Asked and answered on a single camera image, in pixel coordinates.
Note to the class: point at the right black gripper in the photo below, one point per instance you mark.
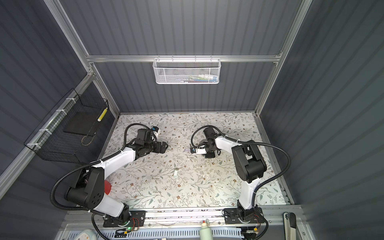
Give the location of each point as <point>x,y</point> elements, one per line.
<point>212,155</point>

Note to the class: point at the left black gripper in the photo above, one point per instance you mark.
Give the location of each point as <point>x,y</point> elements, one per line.
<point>163,147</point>

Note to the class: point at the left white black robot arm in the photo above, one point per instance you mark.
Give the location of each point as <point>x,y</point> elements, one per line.
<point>89,190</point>

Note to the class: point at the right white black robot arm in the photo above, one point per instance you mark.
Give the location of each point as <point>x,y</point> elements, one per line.
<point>249,164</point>

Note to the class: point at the red cup with pens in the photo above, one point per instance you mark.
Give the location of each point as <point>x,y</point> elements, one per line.
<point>107,187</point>

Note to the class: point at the yellow green marker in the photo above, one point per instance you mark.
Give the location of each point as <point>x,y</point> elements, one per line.
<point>102,115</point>

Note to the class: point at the white bottle with red cap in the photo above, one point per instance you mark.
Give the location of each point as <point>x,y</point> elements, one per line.
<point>206,232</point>

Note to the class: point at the white black handheld tool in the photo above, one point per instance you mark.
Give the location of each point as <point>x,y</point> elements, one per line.
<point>290,226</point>

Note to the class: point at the white rounded device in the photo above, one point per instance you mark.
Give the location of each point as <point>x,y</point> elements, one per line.
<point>86,235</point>

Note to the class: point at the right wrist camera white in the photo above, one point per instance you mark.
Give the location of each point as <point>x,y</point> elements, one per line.
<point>198,151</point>

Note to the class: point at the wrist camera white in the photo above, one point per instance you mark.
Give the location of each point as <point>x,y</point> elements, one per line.
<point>198,151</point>
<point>155,130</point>

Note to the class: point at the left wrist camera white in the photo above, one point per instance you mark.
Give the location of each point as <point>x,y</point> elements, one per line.
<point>155,130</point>

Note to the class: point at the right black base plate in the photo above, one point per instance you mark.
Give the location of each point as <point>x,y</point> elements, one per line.
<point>238,216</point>

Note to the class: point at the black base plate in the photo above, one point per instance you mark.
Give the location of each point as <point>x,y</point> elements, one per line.
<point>238,216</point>
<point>131,219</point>

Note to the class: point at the aluminium rail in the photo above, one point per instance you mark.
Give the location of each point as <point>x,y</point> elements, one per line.
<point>186,217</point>

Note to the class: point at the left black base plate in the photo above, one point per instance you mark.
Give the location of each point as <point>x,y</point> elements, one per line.
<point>131,219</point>

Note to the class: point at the white wire basket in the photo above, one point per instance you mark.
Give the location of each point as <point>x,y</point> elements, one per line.
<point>189,71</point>

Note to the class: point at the white slotted cable duct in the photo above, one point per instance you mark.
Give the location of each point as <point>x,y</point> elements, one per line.
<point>218,233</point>

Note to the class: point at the black wire basket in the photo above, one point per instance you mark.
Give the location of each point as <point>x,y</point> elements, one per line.
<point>70,135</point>

